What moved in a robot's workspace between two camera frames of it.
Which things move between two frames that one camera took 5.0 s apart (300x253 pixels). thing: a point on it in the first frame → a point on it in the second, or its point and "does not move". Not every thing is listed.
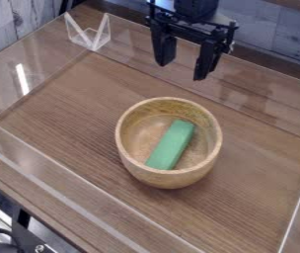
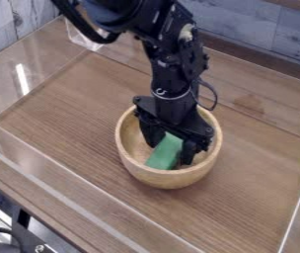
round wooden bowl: (143, 126) does not move
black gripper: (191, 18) → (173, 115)
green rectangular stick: (169, 144) does not move
